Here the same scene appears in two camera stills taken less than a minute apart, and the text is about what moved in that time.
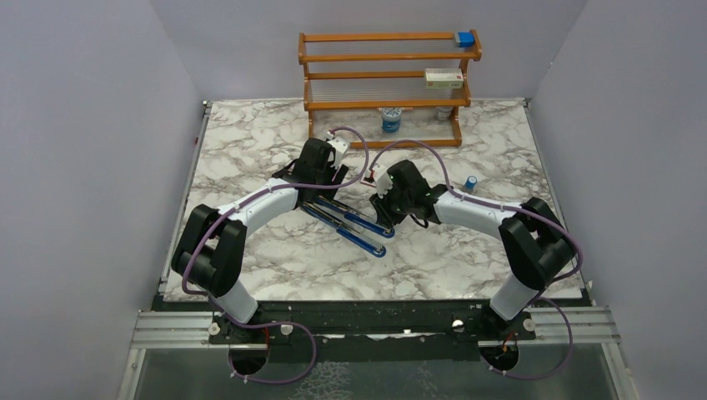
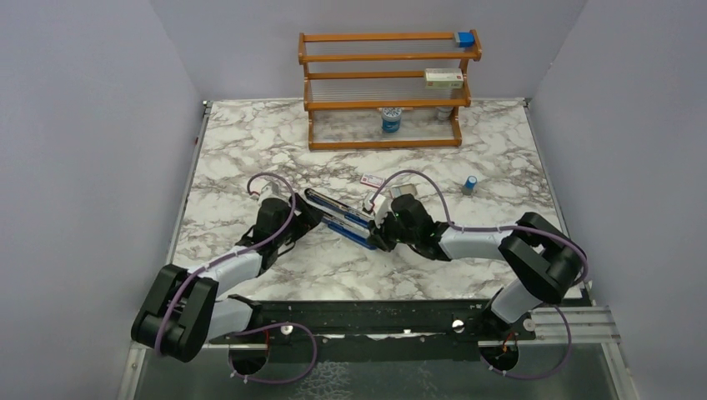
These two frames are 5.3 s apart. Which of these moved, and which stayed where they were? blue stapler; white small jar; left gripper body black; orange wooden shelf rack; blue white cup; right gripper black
Moved: left gripper body black; right gripper black
Stayed: white small jar; blue white cup; orange wooden shelf rack; blue stapler
